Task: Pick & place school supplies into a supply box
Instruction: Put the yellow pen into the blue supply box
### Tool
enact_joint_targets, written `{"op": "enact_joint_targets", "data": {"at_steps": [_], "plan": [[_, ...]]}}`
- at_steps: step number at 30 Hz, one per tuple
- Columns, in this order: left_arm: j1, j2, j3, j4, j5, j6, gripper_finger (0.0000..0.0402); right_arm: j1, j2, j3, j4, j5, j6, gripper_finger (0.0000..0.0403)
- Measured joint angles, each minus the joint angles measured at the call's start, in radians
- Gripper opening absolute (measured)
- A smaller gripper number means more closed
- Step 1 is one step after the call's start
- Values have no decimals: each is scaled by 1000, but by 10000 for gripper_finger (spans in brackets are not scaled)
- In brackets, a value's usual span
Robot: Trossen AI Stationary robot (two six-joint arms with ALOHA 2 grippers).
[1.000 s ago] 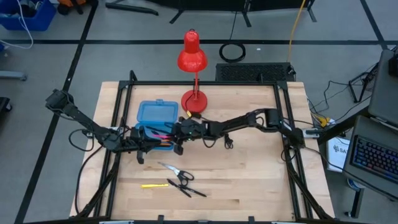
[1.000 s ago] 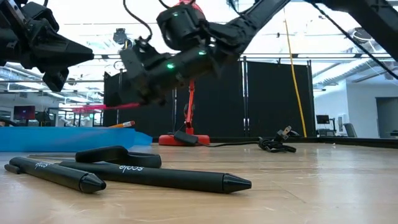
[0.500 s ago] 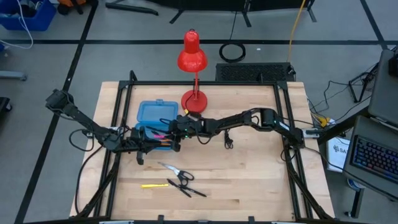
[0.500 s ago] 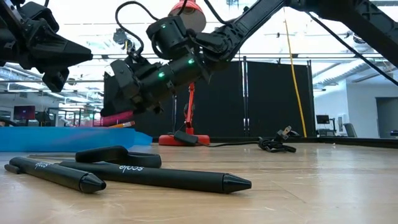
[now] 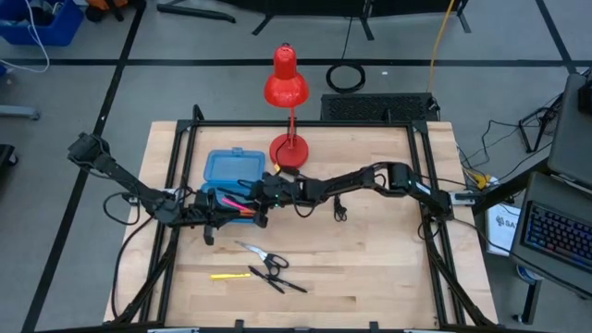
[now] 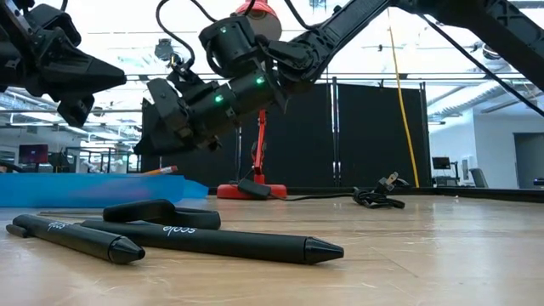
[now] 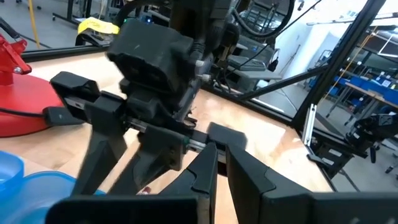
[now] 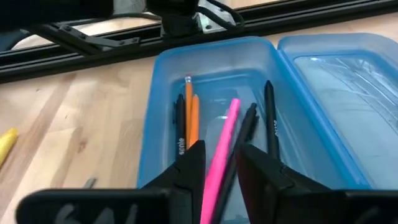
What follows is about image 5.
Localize grey closed laptop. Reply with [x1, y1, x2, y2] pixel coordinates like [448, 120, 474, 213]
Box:
[547, 72, 592, 190]

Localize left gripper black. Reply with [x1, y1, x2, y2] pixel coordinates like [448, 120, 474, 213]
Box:
[178, 190, 232, 246]

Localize black aluminium table frame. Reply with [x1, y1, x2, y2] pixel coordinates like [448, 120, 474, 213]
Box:
[104, 104, 500, 333]

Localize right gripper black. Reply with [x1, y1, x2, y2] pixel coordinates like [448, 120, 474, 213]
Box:
[238, 173, 304, 228]

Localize red desk lamp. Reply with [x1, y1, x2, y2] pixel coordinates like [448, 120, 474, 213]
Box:
[263, 43, 310, 170]

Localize black floor stand bar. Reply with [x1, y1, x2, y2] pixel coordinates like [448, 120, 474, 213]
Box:
[155, 3, 237, 24]

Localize blue storage bin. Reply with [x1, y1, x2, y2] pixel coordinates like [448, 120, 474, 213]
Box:
[0, 0, 86, 47]

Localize pink highlighter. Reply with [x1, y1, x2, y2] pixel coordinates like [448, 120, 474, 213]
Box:
[221, 197, 254, 214]

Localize coiled black cable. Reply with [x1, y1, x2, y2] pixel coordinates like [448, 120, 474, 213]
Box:
[325, 62, 367, 95]

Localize black chair base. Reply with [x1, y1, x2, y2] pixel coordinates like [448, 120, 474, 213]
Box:
[0, 143, 19, 168]

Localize black perforated computer case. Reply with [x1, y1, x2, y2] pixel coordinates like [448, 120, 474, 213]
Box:
[319, 92, 441, 124]

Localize white printed box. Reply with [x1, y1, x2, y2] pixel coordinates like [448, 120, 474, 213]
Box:
[485, 202, 523, 258]

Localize black-handled scissors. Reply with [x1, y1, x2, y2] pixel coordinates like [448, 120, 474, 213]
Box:
[234, 240, 290, 278]

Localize blue plastic supply box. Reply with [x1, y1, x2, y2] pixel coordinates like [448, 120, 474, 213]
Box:
[199, 146, 267, 226]

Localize keyboard with blue keys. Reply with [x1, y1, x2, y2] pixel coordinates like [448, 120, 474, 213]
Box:
[510, 170, 592, 300]

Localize black partition screen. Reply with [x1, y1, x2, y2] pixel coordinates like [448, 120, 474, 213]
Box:
[216, 0, 473, 42]

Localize yellow highlighter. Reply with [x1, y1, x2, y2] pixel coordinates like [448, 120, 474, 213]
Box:
[209, 272, 253, 282]

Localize grey floor bar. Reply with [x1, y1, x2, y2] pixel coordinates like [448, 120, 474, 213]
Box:
[0, 105, 41, 122]

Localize orange black bag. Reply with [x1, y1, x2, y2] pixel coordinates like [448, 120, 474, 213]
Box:
[84, 0, 135, 23]

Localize black scale pen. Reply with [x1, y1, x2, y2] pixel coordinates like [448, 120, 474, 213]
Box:
[265, 273, 309, 294]
[247, 265, 287, 295]
[216, 185, 253, 198]

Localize black lamp power cord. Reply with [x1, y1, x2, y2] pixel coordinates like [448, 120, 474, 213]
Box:
[274, 138, 349, 224]

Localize white cable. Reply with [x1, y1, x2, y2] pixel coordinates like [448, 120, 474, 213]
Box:
[0, 0, 51, 74]

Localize yellow cable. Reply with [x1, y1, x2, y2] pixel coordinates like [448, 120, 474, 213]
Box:
[425, 0, 458, 93]

